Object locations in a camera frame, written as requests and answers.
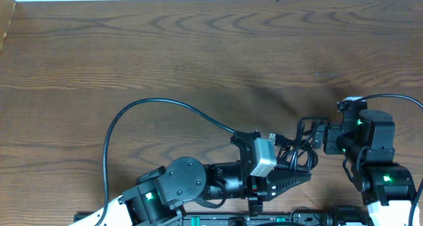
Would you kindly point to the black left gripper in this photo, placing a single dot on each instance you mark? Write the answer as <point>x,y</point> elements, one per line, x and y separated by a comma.
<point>250,182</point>

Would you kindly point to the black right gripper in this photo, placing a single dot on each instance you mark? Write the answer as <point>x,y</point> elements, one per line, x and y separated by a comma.
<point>331,139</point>

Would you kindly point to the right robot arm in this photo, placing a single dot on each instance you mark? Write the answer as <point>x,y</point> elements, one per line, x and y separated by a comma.
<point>365,138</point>

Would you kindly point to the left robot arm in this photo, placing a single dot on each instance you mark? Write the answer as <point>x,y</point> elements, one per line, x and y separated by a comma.
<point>161,194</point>

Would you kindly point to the cardboard panel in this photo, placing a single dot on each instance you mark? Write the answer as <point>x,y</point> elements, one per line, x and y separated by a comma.
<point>7,8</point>

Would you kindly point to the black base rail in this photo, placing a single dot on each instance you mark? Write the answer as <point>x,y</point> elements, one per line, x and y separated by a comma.
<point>248,219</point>

